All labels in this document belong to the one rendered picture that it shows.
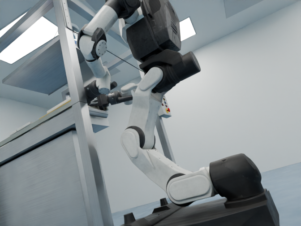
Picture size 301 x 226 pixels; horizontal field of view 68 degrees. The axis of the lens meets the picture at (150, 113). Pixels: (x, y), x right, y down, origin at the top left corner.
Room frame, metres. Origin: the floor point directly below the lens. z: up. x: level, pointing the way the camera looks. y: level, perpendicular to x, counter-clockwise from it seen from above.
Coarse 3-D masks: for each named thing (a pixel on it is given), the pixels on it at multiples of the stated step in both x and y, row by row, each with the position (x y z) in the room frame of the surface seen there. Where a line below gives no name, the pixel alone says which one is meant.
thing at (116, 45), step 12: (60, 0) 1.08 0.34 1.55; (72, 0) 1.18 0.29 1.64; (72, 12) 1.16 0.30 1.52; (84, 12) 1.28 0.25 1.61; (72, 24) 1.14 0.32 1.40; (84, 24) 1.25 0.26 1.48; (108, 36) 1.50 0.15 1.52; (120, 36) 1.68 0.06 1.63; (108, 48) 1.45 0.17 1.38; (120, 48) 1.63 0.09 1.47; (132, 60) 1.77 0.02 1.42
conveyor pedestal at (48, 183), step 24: (48, 144) 1.36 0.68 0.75; (72, 144) 1.27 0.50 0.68; (96, 144) 1.44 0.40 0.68; (0, 168) 1.59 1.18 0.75; (24, 168) 1.47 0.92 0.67; (48, 168) 1.37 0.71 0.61; (72, 168) 1.28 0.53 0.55; (0, 192) 1.60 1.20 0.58; (24, 192) 1.48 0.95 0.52; (48, 192) 1.38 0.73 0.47; (72, 192) 1.30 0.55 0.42; (0, 216) 1.61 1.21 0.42; (24, 216) 1.49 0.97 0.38; (48, 216) 1.39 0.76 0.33; (72, 216) 1.31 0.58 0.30
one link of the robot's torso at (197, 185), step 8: (200, 168) 1.06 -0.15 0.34; (208, 168) 1.03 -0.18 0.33; (184, 176) 1.01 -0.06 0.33; (192, 176) 1.00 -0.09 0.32; (200, 176) 0.97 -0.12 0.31; (208, 176) 0.99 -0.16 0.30; (168, 184) 1.05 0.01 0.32; (176, 184) 1.02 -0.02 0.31; (184, 184) 1.01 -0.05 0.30; (192, 184) 0.99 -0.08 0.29; (200, 184) 0.98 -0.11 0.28; (208, 184) 0.97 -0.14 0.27; (168, 192) 1.05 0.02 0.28; (176, 192) 1.03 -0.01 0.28; (184, 192) 1.01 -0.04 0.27; (192, 192) 1.00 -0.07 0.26; (200, 192) 0.98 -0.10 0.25; (208, 192) 0.98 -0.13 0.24; (216, 192) 1.02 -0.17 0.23; (176, 200) 1.04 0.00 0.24; (184, 200) 1.03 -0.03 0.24; (192, 200) 1.01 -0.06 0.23
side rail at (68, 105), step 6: (60, 108) 1.23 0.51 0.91; (66, 108) 1.21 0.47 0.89; (48, 114) 1.28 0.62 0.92; (54, 114) 1.26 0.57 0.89; (42, 120) 1.31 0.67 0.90; (30, 126) 1.36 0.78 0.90; (36, 126) 1.35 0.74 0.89; (18, 132) 1.41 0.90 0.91; (24, 132) 1.39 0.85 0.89; (12, 138) 1.45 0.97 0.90; (0, 144) 1.51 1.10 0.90
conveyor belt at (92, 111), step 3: (90, 108) 1.27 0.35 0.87; (93, 108) 1.31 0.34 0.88; (90, 111) 1.27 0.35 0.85; (93, 111) 1.29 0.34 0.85; (96, 111) 1.31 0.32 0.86; (99, 111) 1.34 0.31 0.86; (102, 111) 1.36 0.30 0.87; (105, 111) 1.40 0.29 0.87; (90, 114) 1.28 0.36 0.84; (93, 114) 1.30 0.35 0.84; (96, 114) 1.32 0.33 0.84; (99, 114) 1.34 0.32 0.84; (102, 114) 1.36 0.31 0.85; (105, 114) 1.39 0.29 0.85; (105, 117) 1.41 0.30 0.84
